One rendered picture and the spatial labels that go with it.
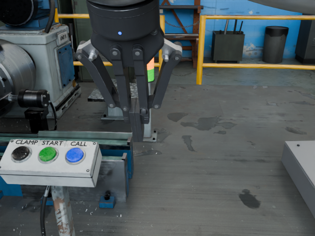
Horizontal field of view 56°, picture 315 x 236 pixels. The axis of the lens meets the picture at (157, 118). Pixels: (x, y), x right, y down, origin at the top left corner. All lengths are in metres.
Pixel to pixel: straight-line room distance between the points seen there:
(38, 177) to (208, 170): 0.57
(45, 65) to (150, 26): 1.00
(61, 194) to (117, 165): 0.20
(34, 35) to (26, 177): 0.79
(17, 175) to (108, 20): 0.37
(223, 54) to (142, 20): 5.17
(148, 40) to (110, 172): 0.51
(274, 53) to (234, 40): 0.79
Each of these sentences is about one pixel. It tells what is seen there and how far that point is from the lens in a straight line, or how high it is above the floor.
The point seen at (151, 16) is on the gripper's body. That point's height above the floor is 1.32.
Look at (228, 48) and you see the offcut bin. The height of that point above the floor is 0.28.
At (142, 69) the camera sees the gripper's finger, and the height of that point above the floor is 1.26.
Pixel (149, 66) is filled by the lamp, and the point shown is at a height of 1.09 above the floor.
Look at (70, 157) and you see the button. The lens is 0.55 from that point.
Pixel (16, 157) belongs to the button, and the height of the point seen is 1.07.
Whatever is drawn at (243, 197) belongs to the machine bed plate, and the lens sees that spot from 0.89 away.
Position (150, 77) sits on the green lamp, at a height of 1.05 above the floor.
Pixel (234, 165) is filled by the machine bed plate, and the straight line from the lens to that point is 1.02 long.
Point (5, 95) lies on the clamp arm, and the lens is 1.03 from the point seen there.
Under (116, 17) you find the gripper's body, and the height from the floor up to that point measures 1.32.
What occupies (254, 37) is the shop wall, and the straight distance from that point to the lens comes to 6.01.
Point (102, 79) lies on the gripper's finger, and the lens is 0.39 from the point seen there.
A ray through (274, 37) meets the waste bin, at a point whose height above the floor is 0.46.
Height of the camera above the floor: 1.35
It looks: 25 degrees down
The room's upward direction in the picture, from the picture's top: straight up
